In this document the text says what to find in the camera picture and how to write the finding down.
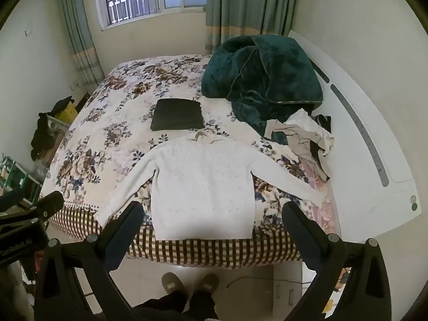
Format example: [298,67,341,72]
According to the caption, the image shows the floral quilted bed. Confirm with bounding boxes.
[39,53,341,269]

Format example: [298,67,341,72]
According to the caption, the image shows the dark green plush blanket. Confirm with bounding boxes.
[201,35,324,145]

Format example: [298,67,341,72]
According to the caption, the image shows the white knit sweater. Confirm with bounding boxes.
[95,132,330,241]

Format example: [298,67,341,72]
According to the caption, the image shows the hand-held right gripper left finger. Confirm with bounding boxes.
[34,201,145,321]

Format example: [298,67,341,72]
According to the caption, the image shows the dark green garment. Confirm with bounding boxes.
[150,98,204,132]

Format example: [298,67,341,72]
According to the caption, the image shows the green crate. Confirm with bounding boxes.
[0,155,42,196]

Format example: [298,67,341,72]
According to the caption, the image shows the white headboard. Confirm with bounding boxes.
[287,29,421,244]

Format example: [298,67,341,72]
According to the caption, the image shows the grey slipper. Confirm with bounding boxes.
[198,273,219,295]
[161,272,184,299]

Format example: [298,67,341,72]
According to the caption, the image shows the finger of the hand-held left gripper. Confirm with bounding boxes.
[0,188,65,228]

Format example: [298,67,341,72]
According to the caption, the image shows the person's black trouser legs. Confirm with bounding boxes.
[133,289,219,321]

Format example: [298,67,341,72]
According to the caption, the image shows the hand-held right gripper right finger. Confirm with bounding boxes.
[282,201,392,321]

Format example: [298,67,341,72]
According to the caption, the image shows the black cable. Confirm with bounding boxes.
[226,276,313,290]

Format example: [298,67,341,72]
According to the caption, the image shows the yellow box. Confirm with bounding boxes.
[54,102,79,125]

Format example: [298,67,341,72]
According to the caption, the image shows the pile of beige clothes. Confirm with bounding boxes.
[264,109,335,184]

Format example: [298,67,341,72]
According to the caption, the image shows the black clothes on box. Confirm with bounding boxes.
[31,96,75,161]

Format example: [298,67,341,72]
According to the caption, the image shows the green curtain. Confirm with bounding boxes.
[55,0,106,95]
[203,0,299,56]

